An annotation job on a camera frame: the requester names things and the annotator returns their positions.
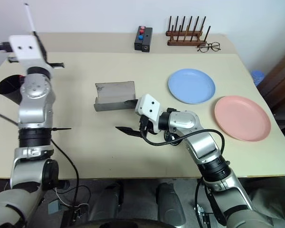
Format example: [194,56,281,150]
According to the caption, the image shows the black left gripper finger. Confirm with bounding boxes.
[32,30,50,65]

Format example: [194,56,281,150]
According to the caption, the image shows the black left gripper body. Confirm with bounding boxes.
[41,52,65,70]

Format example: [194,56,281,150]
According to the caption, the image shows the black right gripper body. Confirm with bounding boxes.
[138,115,158,135]

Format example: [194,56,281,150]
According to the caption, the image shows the white marker with black tip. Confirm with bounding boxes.
[23,3,37,33]

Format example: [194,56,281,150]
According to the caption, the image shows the black cup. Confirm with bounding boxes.
[0,74,27,106]

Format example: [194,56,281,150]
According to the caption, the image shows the black-framed glasses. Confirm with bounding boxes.
[196,42,221,53]

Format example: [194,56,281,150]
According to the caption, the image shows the cream table cover sheet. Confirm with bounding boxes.
[0,51,285,179]

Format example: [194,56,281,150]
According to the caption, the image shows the blue plate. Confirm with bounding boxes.
[168,68,216,105]

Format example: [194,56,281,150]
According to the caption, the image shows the black marker holder box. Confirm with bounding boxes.
[133,27,153,53]

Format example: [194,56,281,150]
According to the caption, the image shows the dark rounded grey shape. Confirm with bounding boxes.
[155,182,186,225]
[90,181,124,223]

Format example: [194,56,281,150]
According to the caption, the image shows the brown wooden plate rack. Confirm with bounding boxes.
[165,15,211,46]

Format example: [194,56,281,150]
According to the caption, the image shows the pink plate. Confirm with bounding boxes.
[214,95,272,143]

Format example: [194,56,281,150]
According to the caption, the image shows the blue ribbed bottle cap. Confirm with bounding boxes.
[251,69,266,86]

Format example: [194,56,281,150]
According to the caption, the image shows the brown wooden cabinet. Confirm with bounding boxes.
[256,45,285,133]

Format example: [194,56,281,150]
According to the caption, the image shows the grey cloth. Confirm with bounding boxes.
[248,177,285,228]

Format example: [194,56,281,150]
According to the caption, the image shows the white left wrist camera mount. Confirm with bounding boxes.
[9,35,54,80]

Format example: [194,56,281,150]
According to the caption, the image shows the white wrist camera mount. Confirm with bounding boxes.
[134,94,162,133]
[9,35,54,80]

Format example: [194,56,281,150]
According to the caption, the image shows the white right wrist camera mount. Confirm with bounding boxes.
[134,94,162,133]

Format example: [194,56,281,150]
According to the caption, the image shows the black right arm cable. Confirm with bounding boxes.
[139,122,226,159]

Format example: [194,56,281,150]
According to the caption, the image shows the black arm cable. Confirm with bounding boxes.
[139,122,226,159]
[0,42,81,209]

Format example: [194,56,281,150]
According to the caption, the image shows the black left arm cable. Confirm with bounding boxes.
[0,42,81,209]

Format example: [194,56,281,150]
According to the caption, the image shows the metal clamp bracket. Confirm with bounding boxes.
[196,205,212,224]

